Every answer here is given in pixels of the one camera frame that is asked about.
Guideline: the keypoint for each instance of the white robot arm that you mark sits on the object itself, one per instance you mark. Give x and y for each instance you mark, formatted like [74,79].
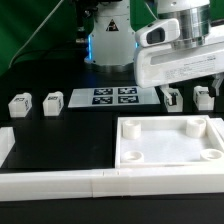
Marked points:
[180,44]

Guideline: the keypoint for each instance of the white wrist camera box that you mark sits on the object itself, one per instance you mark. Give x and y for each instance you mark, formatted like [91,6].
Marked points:
[160,31]

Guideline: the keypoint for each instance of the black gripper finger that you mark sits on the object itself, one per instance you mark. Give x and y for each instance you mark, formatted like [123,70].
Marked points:
[169,94]
[214,89]

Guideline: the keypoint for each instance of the white square tabletop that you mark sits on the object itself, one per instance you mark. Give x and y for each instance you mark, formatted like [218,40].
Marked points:
[144,142]

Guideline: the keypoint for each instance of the white U-shaped obstacle fence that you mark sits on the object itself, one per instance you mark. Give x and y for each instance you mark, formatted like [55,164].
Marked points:
[203,178]

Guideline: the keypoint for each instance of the white fiducial marker sheet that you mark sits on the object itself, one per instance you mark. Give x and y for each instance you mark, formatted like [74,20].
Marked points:
[113,96]

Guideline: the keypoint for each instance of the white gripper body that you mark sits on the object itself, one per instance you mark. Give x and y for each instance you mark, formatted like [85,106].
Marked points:
[161,65]

